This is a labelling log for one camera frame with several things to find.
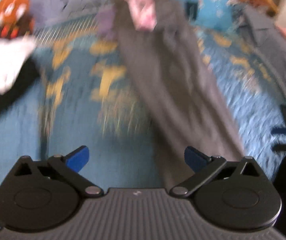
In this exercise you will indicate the white cloth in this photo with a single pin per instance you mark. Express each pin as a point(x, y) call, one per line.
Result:
point(13, 54)

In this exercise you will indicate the blue floral quilt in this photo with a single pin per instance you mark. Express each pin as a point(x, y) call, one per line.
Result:
point(84, 97)

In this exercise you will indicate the black garment pile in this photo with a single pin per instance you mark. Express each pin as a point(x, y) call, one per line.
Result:
point(28, 75)

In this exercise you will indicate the blue cartoon police pillow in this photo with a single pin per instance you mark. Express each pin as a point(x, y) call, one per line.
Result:
point(203, 2)

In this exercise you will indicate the folded purple garment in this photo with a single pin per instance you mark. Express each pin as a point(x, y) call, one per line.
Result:
point(105, 21)

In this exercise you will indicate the grey-blue duvet with lettering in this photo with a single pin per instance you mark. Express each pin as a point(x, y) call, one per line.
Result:
point(256, 27)

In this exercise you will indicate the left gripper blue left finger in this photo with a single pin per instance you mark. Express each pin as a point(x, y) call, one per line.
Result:
point(68, 168)

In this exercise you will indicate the grey sweatshirt with print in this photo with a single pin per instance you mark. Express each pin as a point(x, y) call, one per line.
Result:
point(179, 91)

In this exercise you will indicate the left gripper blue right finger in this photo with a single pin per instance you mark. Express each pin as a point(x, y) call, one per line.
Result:
point(205, 169)

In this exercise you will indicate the red panda plush toy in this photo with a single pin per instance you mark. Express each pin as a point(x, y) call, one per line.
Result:
point(15, 19)

